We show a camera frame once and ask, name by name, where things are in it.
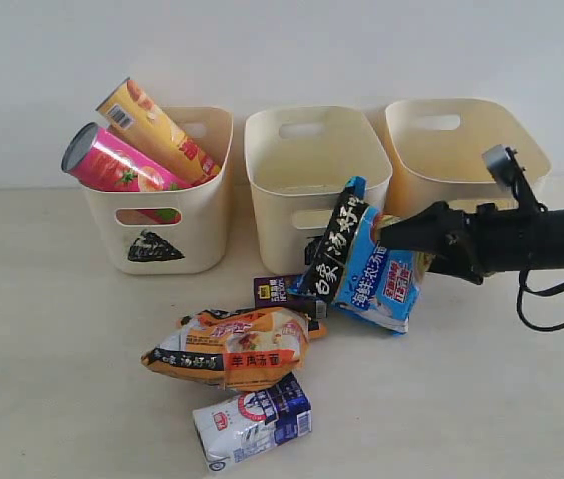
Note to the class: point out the cream bin square mark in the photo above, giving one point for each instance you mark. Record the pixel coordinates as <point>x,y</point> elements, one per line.
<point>297,162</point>

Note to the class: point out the cream bin triangle mark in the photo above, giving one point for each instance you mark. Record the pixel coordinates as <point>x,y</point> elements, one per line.
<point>176,232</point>

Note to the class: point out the cream bin circle mark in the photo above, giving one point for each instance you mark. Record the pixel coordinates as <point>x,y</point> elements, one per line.
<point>436,146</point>

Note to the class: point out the orange noodle bag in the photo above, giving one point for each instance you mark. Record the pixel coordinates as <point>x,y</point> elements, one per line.
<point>245,350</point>

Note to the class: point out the pink chips can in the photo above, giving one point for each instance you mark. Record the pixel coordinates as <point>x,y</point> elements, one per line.
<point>101,161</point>

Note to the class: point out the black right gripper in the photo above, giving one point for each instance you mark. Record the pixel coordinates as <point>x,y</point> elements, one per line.
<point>448,237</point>

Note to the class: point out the blue noodle bag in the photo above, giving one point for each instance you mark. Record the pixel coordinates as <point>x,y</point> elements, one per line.
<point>353,272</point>

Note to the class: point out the purple drink carton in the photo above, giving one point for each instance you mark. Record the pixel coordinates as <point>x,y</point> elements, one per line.
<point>274,291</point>

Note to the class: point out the blue white milk carton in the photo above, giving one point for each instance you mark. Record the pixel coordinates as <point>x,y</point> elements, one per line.
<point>252,423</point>

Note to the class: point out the yellow chips can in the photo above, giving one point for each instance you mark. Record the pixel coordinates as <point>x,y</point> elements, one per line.
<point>136,119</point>

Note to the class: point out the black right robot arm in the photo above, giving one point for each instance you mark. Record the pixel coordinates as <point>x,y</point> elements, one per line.
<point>512,240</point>

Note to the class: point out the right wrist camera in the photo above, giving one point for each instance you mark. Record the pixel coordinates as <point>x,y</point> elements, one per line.
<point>502,165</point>

